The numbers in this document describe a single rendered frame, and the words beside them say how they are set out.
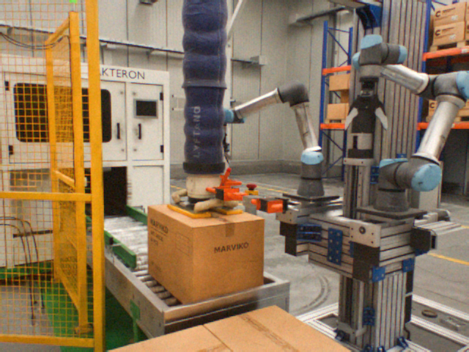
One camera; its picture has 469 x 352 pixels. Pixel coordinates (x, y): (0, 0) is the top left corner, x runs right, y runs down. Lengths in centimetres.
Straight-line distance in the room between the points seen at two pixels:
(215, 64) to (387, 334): 167
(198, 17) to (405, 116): 114
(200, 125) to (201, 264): 69
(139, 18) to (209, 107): 961
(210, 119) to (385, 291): 128
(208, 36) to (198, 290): 121
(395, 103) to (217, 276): 121
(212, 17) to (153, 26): 963
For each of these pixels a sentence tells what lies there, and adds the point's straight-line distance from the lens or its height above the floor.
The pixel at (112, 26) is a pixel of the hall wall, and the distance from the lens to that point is 1128.
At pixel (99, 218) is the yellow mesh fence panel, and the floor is 87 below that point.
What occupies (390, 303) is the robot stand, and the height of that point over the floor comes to 48.
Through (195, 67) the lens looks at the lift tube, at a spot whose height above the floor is 169.
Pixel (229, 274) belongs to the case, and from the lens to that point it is 200.
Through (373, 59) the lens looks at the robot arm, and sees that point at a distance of 165.
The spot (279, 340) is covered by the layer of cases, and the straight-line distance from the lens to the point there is 177.
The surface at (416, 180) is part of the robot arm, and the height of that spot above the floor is 119.
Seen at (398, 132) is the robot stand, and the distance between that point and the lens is 221.
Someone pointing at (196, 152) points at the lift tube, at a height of 127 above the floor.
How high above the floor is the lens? 138
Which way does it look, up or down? 7 degrees down
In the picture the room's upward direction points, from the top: 1 degrees clockwise
